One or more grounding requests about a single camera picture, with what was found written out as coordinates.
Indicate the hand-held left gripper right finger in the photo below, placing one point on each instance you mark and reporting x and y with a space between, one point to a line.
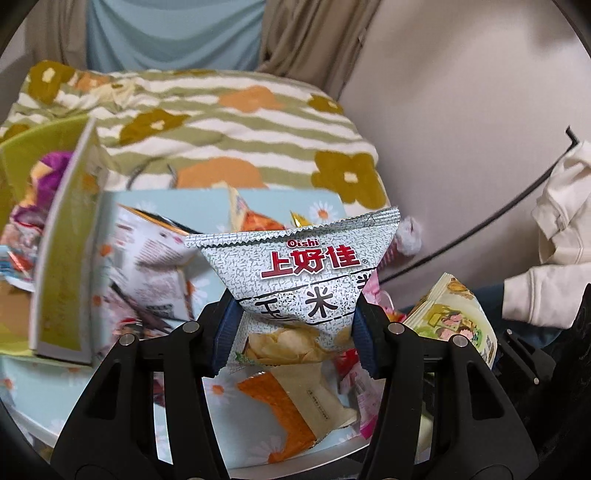
364 339

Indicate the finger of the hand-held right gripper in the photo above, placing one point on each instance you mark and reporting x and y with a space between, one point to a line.
526 357

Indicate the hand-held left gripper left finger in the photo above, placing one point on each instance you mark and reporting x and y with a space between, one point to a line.
226 334

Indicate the green cartoon snack packet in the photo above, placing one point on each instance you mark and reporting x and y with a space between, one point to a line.
452 318

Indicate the grey speckled chip bag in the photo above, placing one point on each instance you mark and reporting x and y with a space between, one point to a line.
300 267

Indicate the white chip bag orange trim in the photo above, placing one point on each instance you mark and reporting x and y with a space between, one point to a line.
152 258

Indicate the yellow-green plastic bin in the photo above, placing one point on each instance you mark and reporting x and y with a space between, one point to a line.
27 152

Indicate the pink snack packet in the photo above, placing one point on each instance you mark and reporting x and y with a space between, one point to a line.
364 406

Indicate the orange and cream snack packet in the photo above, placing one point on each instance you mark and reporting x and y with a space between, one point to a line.
251 217
304 406

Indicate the white twisted candy wrapper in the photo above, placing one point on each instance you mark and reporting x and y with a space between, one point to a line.
407 235

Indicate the white clothing sleeve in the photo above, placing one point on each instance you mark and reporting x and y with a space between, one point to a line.
563 221

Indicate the light green cardboard box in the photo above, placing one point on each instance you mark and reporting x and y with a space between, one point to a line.
64 258

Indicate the green striped floral blanket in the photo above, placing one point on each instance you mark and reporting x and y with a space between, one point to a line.
258 134

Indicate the red and white snack packet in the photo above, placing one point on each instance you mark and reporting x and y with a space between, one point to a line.
21 244

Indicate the blue curtain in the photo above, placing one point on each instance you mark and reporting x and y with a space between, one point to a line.
175 32

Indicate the beige curtain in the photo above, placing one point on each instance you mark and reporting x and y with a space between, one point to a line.
314 37
60 32

